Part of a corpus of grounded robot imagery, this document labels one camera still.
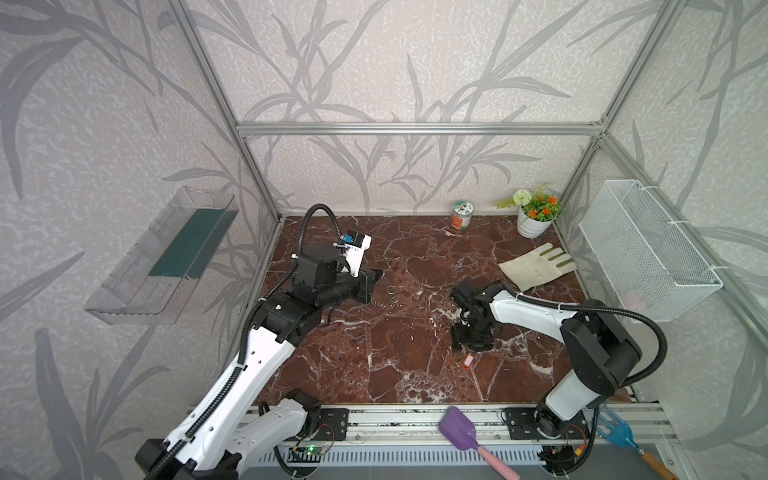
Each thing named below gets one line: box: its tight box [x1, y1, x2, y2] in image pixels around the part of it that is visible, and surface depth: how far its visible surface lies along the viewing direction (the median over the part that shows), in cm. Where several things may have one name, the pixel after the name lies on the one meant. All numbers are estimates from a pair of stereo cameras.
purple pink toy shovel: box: [439, 406, 521, 480], surface depth 74 cm
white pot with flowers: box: [494, 184, 563, 239], surface depth 107 cm
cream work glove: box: [498, 242, 578, 292], surface depth 107 cm
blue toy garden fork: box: [596, 404, 678, 480], surface depth 74 cm
